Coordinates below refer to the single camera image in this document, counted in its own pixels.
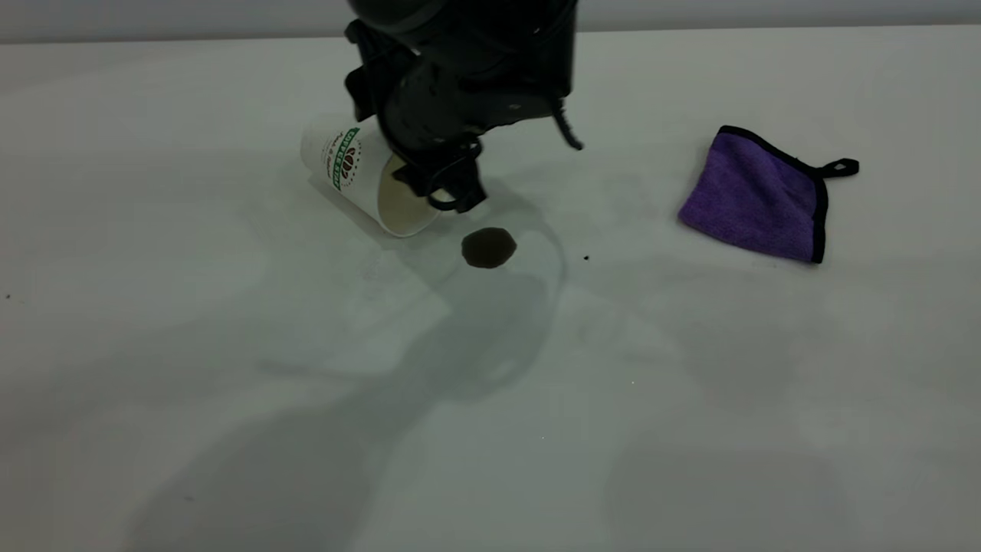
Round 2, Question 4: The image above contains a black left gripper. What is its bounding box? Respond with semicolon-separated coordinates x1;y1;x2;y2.
345;54;574;214

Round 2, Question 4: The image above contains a white paper cup green print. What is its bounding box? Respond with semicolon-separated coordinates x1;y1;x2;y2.
300;117;453;238

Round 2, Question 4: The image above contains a purple cloth black trim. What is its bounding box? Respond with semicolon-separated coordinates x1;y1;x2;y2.
677;126;860;265

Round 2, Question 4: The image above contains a dark coffee spill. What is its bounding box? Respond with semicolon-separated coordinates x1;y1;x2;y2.
461;227;518;270

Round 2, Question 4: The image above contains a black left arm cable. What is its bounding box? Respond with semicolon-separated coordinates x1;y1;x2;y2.
550;98;585;152

